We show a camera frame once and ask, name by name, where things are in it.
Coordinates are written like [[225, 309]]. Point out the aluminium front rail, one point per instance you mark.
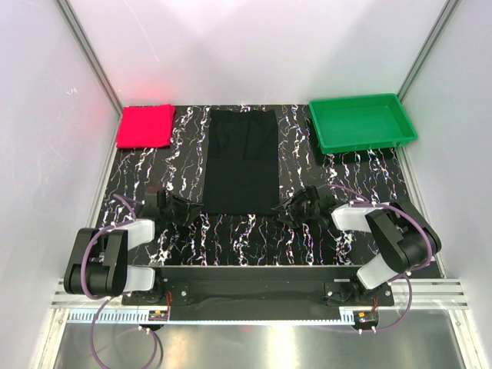
[[425, 293]]

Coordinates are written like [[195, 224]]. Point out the aluminium frame post right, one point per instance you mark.
[[437, 29]]

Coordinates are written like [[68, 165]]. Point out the white slotted cable duct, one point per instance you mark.
[[146, 316]]

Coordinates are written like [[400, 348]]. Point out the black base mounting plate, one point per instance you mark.
[[253, 311]]

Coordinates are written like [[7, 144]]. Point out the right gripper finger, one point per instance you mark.
[[291, 222], [290, 205]]

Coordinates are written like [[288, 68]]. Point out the folded red t shirt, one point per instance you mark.
[[145, 127]]

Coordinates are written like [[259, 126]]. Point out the black t shirt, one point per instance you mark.
[[241, 175]]

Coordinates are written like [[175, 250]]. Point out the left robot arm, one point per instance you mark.
[[98, 266]]

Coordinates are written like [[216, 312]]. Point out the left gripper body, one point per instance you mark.
[[174, 208]]

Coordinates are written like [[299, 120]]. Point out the aluminium frame post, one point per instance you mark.
[[437, 29], [83, 42]]

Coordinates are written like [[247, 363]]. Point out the shiny steel front plate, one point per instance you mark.
[[423, 340]]

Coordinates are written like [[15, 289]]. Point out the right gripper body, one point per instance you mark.
[[302, 209]]

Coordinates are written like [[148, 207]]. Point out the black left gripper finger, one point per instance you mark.
[[186, 220], [183, 206]]

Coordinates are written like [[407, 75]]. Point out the aluminium frame post left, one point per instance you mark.
[[83, 42]]

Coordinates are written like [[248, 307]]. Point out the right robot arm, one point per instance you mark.
[[404, 239]]

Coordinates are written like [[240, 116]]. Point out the green plastic bin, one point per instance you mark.
[[360, 123]]

